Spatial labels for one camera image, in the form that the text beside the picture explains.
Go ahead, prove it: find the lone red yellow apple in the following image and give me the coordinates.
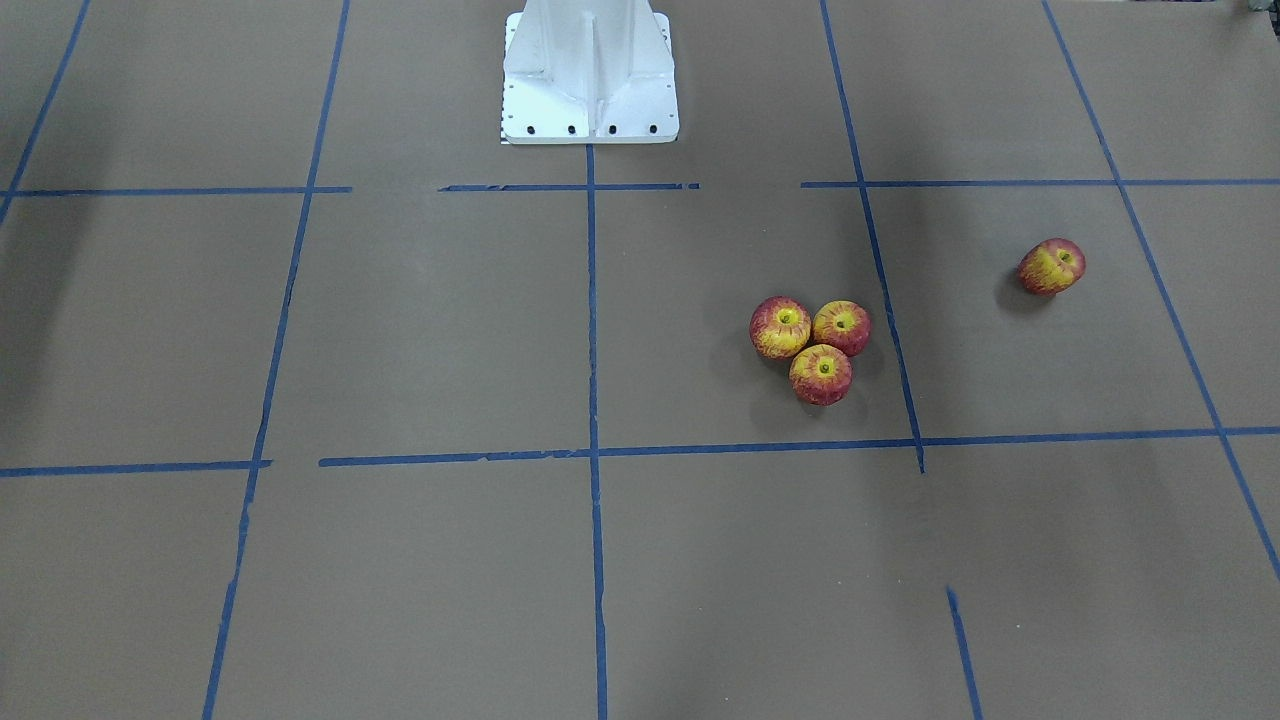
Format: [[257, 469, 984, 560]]
[[1016, 237, 1087, 297]]

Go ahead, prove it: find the red yellow apple front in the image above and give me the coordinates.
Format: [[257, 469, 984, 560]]
[[788, 345, 854, 407]]

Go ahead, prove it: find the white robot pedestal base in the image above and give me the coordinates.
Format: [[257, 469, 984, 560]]
[[500, 1, 681, 145]]

